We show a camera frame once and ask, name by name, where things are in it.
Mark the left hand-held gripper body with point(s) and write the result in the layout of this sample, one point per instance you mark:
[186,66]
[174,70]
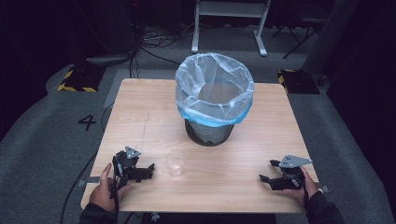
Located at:
[126,163]

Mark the translucent blue bin bag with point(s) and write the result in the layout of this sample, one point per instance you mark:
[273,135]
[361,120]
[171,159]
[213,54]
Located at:
[193,93]

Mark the black yellow striped base plate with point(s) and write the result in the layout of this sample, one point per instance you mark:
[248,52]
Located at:
[300,81]
[82,79]

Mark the grey curtain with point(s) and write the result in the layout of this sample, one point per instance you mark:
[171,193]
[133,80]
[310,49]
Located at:
[330,34]

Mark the black mesh waste bin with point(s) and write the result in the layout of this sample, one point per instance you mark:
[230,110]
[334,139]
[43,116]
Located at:
[209,136]

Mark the white metal stand frame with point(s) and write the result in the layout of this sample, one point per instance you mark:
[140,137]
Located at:
[229,9]

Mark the person's left hand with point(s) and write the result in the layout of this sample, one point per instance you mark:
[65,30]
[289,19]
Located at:
[104,194]

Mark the person's right hand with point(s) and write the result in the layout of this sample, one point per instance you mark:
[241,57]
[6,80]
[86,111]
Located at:
[309,188]

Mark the black folding stand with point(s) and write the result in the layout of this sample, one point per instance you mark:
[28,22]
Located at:
[306,21]

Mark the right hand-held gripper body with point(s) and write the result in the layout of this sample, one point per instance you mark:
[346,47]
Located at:
[289,177]

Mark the grey metal table bracket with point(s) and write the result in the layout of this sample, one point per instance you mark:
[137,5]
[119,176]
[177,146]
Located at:
[90,180]
[323,187]

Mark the clear plastic cup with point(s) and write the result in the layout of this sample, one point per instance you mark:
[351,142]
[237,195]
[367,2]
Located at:
[175,162]

